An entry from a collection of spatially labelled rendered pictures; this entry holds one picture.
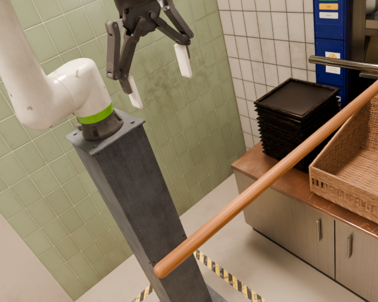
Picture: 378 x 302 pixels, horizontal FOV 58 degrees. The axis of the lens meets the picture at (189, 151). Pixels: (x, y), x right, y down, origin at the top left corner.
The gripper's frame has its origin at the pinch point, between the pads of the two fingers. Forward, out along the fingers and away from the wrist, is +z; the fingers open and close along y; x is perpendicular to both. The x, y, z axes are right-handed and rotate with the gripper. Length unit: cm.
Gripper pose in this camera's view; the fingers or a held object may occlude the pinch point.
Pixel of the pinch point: (162, 85)
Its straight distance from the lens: 70.7
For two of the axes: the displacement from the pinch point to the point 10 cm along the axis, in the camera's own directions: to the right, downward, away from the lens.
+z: 2.2, 7.8, 5.9
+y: -7.1, 5.4, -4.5
